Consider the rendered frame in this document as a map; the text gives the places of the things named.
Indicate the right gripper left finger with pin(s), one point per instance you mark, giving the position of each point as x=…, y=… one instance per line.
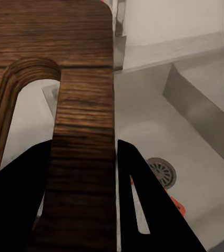
x=22, y=187

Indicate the cutting board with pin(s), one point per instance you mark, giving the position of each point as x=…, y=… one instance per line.
x=70, y=41

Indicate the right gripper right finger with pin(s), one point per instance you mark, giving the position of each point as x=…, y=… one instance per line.
x=169, y=231

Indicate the parer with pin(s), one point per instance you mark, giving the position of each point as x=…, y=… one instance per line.
x=178, y=205

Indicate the drop in sink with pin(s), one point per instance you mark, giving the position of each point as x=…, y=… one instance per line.
x=172, y=111

